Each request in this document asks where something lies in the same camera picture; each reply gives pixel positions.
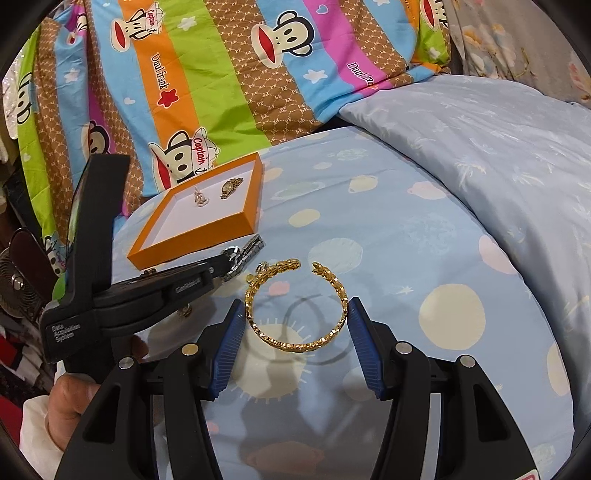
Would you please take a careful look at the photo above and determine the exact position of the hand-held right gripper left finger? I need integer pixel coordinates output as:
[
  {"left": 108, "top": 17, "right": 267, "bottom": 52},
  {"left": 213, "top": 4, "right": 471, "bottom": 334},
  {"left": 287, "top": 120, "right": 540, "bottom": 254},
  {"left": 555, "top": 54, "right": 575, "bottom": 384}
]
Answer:
[{"left": 55, "top": 299, "right": 246, "bottom": 480}]

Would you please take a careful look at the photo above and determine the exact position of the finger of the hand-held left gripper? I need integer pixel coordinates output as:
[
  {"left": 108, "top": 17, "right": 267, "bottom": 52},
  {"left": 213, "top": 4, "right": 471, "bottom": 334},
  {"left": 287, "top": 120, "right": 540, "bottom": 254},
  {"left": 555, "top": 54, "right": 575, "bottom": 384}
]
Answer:
[{"left": 95, "top": 249, "right": 241, "bottom": 334}]

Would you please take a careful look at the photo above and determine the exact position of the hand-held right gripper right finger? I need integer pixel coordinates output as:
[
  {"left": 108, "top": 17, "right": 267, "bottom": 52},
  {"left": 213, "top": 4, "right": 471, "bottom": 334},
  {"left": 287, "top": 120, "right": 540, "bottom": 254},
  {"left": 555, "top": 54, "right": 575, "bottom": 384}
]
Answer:
[{"left": 347, "top": 298, "right": 548, "bottom": 480}]

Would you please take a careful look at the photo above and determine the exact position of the gold chain bangle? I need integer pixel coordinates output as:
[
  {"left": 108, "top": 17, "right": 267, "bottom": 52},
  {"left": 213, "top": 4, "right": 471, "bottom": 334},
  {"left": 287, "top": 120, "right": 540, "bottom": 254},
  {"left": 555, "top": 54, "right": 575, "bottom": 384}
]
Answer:
[{"left": 244, "top": 258, "right": 352, "bottom": 354}]

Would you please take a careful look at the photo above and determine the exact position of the orange jewelry box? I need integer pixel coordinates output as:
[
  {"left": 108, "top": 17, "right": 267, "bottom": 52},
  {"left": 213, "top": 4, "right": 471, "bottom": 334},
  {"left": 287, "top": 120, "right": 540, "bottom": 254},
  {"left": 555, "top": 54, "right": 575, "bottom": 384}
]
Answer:
[{"left": 127, "top": 152, "right": 264, "bottom": 270}]

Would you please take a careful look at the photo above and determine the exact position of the silver ring ornament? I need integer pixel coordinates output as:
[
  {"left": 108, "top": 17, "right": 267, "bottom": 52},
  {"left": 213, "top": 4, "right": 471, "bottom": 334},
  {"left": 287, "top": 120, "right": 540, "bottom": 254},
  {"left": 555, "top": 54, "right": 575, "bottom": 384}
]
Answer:
[{"left": 222, "top": 234, "right": 266, "bottom": 282}]

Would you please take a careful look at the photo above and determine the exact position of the person's left hand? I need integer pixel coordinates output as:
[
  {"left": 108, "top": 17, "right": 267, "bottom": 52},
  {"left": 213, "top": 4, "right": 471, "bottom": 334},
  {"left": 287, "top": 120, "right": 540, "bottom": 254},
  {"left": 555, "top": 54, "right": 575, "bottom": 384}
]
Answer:
[{"left": 48, "top": 336, "right": 151, "bottom": 460}]

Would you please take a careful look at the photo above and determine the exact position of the dark brown oval object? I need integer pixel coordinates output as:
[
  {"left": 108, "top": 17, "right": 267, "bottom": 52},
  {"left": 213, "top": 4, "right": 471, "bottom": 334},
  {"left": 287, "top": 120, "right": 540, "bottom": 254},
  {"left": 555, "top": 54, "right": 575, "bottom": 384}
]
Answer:
[{"left": 7, "top": 229, "right": 47, "bottom": 278}]

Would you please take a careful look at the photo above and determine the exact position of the small electric fan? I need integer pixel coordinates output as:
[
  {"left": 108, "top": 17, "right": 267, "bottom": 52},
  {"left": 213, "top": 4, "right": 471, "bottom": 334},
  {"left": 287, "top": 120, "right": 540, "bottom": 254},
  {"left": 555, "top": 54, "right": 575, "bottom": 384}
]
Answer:
[{"left": 0, "top": 249, "right": 52, "bottom": 320}]

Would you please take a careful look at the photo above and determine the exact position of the pile of clothes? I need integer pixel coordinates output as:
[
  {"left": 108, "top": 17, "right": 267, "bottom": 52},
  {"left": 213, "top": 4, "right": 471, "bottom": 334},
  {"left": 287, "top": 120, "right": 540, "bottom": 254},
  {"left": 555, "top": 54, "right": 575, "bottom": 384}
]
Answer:
[{"left": 0, "top": 314, "right": 61, "bottom": 407}]

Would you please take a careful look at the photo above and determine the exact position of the gold wrist watch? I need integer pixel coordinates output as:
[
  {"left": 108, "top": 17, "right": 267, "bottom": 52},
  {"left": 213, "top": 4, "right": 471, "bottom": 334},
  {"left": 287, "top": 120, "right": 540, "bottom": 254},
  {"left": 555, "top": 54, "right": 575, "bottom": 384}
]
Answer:
[{"left": 218, "top": 175, "right": 245, "bottom": 200}]

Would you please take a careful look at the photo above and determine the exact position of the colourful striped cartoon blanket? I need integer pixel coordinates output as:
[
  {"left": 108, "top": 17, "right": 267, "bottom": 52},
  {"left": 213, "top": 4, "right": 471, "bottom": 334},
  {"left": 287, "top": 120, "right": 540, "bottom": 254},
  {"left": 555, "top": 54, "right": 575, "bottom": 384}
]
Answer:
[{"left": 9, "top": 0, "right": 451, "bottom": 282}]

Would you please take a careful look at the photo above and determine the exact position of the light blue quilt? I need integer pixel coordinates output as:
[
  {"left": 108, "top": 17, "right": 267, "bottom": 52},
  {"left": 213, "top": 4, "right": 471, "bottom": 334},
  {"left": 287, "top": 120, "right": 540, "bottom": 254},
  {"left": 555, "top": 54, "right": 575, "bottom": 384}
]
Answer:
[{"left": 339, "top": 74, "right": 591, "bottom": 416}]

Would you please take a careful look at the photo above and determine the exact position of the grey floral cloth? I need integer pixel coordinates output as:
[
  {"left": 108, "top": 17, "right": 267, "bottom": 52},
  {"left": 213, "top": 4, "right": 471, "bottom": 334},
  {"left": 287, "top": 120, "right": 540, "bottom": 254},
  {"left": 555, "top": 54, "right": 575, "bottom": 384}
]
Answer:
[{"left": 450, "top": 0, "right": 591, "bottom": 104}]

